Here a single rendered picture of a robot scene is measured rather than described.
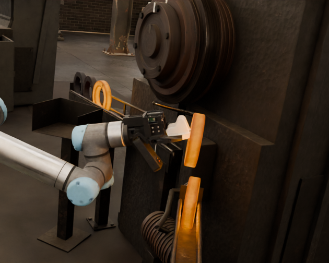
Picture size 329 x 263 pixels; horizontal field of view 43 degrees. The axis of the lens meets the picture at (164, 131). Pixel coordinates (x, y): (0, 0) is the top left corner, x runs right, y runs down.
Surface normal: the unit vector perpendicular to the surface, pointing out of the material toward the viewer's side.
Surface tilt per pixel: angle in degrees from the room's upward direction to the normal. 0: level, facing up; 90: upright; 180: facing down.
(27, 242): 0
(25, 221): 0
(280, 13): 90
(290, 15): 90
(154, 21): 90
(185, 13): 52
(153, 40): 90
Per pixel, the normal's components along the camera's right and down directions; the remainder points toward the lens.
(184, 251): 0.14, -0.97
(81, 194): -0.13, 0.30
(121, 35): 0.49, 0.33
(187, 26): 0.05, -0.09
